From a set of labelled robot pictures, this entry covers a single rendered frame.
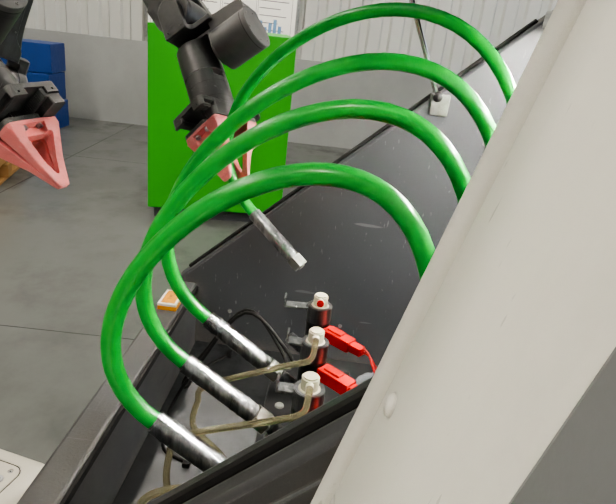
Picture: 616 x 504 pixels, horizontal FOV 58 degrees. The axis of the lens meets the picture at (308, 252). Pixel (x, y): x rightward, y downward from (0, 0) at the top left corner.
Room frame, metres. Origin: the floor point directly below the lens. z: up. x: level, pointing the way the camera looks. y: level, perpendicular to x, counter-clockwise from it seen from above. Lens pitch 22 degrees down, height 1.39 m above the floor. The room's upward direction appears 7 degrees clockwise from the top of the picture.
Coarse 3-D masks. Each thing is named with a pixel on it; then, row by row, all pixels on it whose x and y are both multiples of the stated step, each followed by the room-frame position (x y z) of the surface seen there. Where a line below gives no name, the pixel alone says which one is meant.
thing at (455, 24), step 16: (336, 16) 0.66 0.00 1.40; (352, 16) 0.65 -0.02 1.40; (368, 16) 0.64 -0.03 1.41; (384, 16) 0.64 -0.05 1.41; (400, 16) 0.63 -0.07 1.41; (416, 16) 0.62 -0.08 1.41; (432, 16) 0.61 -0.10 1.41; (448, 16) 0.61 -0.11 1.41; (304, 32) 0.67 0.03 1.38; (320, 32) 0.67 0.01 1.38; (464, 32) 0.60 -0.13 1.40; (288, 48) 0.68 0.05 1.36; (480, 48) 0.59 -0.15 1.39; (272, 64) 0.69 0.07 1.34; (496, 64) 0.58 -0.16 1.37; (256, 80) 0.70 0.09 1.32; (512, 80) 0.58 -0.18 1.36; (240, 96) 0.70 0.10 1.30; (256, 208) 0.70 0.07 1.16
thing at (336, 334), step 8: (328, 328) 0.55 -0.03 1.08; (336, 328) 0.55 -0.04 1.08; (328, 336) 0.55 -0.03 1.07; (336, 336) 0.54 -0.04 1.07; (344, 336) 0.54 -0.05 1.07; (336, 344) 0.54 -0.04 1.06; (344, 344) 0.53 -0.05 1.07; (352, 344) 0.53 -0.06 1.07; (360, 344) 0.53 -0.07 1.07; (352, 352) 0.53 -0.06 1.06; (360, 352) 0.52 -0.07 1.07
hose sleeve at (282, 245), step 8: (256, 216) 0.69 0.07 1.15; (264, 216) 0.69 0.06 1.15; (256, 224) 0.69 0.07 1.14; (264, 224) 0.68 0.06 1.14; (272, 224) 0.69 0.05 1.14; (264, 232) 0.68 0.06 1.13; (272, 232) 0.68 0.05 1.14; (272, 240) 0.68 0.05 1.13; (280, 240) 0.67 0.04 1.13; (280, 248) 0.67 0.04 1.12; (288, 248) 0.67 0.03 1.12; (288, 256) 0.66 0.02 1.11
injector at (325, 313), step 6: (312, 300) 0.58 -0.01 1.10; (312, 306) 0.56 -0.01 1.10; (330, 306) 0.57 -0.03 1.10; (312, 312) 0.56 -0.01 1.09; (318, 312) 0.56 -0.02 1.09; (324, 312) 0.56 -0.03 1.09; (330, 312) 0.56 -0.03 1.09; (306, 318) 0.57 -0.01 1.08; (312, 318) 0.56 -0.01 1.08; (318, 318) 0.56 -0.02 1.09; (324, 318) 0.56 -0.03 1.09; (330, 318) 0.57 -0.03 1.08; (306, 324) 0.56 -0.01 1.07; (312, 324) 0.56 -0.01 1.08; (318, 324) 0.56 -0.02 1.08; (324, 324) 0.56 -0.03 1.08; (306, 330) 0.56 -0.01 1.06; (294, 336) 0.57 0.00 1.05; (294, 348) 0.57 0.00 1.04; (300, 348) 0.56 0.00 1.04
